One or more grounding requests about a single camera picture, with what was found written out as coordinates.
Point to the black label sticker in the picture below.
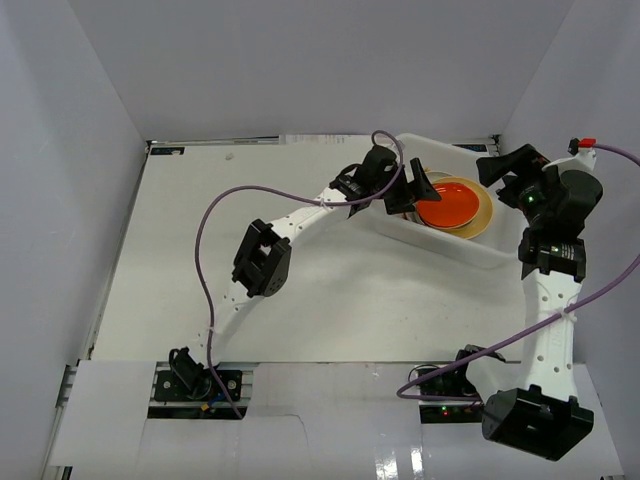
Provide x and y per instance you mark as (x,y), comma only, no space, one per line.
(166,151)
(474,147)

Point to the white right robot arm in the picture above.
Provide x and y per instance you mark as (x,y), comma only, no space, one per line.
(538,412)

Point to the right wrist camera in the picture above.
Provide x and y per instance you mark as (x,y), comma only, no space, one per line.
(582,157)

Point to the white plastic bin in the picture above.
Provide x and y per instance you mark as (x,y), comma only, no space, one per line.
(494,247)

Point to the yellow round plate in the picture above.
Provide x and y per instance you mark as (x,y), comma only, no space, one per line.
(484,216)

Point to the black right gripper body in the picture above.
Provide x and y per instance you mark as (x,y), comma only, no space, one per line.
(527,194)

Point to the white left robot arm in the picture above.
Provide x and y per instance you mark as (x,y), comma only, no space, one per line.
(262,261)

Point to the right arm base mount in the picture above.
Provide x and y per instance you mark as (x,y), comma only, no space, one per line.
(456,400)

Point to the cream round plate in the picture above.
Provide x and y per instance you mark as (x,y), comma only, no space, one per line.
(433,176)

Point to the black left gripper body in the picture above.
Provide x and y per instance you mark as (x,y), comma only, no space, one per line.
(400,195)

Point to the orange round plate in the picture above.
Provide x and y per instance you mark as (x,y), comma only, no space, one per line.
(458,205)

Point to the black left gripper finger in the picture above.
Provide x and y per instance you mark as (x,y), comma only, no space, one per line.
(420,187)
(398,199)

